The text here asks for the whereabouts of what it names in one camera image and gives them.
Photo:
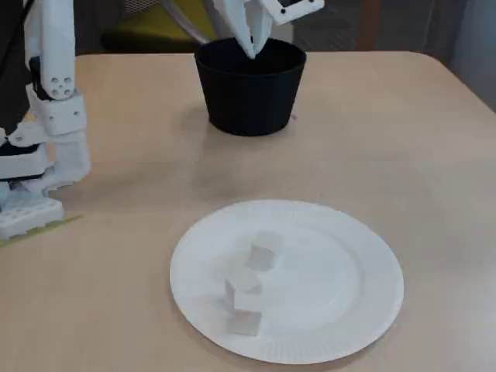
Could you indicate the black plastic cup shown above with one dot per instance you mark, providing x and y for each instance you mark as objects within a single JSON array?
[{"x": 248, "y": 100}]

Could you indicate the white cube block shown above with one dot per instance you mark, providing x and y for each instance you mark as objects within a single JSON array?
[
  {"x": 242, "y": 281},
  {"x": 244, "y": 324},
  {"x": 261, "y": 259}
]

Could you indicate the white paper plate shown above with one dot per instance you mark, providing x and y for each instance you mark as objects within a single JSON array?
[{"x": 329, "y": 271}]

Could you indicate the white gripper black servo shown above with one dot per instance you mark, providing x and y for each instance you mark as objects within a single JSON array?
[{"x": 251, "y": 27}]

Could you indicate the wooden furniture leg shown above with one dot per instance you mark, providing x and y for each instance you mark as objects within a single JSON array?
[{"x": 368, "y": 27}]

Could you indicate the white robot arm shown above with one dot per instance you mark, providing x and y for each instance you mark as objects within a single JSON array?
[{"x": 58, "y": 38}]

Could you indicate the yellow-green tape under base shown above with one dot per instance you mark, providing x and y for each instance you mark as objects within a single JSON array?
[{"x": 71, "y": 220}]

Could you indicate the olive green office chair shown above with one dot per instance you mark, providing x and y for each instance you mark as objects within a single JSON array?
[{"x": 147, "y": 33}]

